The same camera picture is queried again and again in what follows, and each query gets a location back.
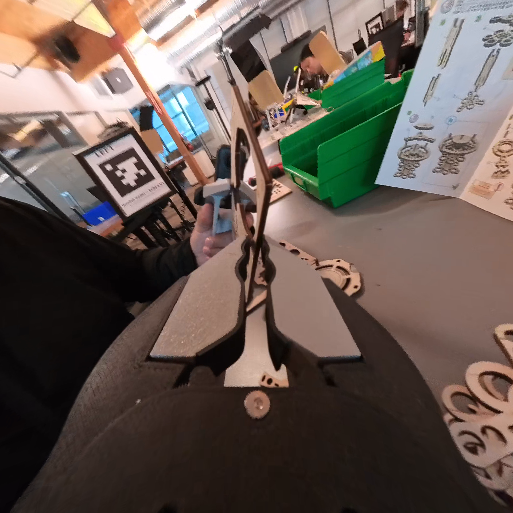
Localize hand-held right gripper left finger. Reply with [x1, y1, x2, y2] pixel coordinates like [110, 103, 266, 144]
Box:
[149, 236, 247, 359]

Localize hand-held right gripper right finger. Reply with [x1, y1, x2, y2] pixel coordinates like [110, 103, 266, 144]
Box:
[261, 236, 362, 360]

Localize wooden model parts sheet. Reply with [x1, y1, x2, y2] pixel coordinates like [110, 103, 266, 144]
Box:
[229, 82, 271, 315]

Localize person's left forearm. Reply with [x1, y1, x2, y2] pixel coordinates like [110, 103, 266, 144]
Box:
[72, 224, 199, 305]

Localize round wooden model part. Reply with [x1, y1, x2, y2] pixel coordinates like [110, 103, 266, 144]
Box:
[316, 258, 362, 297]

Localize person's left hand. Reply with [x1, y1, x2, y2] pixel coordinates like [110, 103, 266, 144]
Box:
[190, 202, 237, 267]

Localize wooden strip with holes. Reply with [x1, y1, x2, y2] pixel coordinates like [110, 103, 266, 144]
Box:
[268, 179, 293, 204]

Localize black tripod light stand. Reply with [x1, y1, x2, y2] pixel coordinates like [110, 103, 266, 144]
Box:
[196, 75, 220, 161]

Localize black sign stand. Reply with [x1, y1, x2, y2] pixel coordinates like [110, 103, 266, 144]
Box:
[107, 192, 198, 250]

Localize white paper sheets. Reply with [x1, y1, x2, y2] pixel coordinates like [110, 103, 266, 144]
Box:
[258, 110, 325, 142]

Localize framed black-white marker sign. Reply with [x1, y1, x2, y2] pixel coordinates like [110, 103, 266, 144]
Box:
[72, 127, 178, 221]

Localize black softbox light stand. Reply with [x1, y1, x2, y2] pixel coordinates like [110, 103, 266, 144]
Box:
[216, 13, 274, 87]

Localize black monitor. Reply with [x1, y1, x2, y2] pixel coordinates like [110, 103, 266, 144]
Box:
[368, 18, 405, 77]
[270, 26, 328, 90]

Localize blue plastic crate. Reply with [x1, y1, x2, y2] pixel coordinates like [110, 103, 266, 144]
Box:
[81, 201, 121, 227]

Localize large green plastic bin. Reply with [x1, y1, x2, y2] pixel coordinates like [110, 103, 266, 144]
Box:
[279, 69, 414, 209]

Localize black square speaker box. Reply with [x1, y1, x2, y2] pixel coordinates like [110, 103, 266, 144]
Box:
[101, 67, 134, 95]

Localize small green plastic bin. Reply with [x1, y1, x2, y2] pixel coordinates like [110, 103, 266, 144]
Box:
[309, 59, 386, 110]

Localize colourful printed box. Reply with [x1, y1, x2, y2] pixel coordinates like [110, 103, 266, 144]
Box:
[324, 41, 386, 88]

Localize curved wooden arc part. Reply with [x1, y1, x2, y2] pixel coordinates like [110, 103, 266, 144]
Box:
[493, 323, 513, 363]

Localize round black ceiling speaker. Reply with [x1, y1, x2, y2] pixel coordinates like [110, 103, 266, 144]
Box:
[50, 35, 81, 67]

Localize folded picture instruction leaflet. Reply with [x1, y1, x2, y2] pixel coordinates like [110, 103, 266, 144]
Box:
[375, 0, 513, 222]

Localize flat wooden parts frame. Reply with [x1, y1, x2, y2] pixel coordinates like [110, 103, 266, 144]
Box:
[278, 239, 320, 268]

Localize small white frame machine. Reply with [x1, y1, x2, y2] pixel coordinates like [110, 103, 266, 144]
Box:
[262, 100, 296, 130]

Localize wooden support post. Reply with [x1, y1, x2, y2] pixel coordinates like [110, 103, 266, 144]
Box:
[105, 34, 210, 186]

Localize silver air duct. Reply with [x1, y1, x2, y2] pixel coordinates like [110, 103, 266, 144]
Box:
[134, 0, 305, 69]

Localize wooden ring cluster part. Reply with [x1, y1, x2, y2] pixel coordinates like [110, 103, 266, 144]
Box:
[441, 360, 513, 503]

